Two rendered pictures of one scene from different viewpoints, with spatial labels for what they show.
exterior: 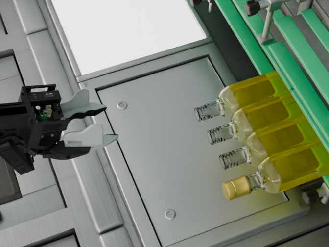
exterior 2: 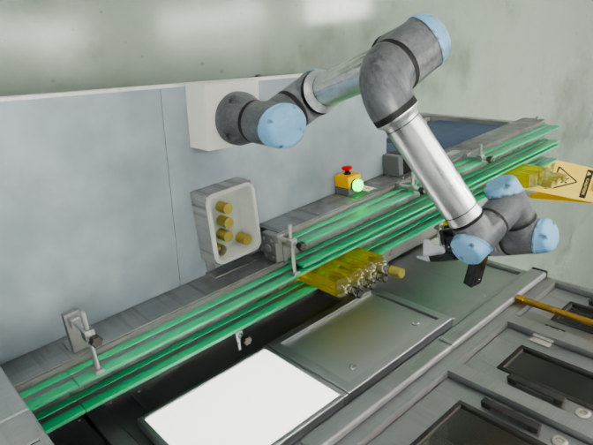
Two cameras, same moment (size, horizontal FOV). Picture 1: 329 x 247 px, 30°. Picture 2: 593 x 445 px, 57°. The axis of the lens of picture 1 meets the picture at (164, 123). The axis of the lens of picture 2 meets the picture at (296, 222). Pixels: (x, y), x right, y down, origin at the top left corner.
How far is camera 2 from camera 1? 179 cm
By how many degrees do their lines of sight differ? 81
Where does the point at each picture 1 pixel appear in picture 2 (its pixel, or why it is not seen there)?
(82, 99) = (427, 246)
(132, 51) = (299, 377)
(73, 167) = (419, 372)
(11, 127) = not seen: hidden behind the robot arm
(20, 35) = not seen: outside the picture
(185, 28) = (259, 360)
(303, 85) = (326, 252)
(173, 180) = (392, 328)
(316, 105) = (336, 246)
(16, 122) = not seen: hidden behind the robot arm
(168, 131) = (357, 342)
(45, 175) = (432, 396)
